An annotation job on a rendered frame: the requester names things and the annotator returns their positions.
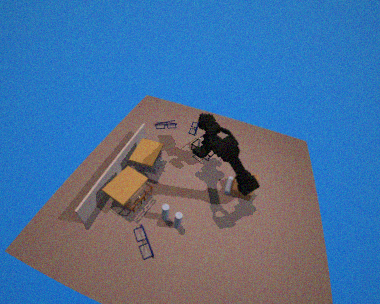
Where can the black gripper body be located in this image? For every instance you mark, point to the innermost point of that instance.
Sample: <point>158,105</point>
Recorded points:
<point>201,151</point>

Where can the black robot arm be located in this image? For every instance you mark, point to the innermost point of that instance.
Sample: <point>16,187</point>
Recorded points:
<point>229,151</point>

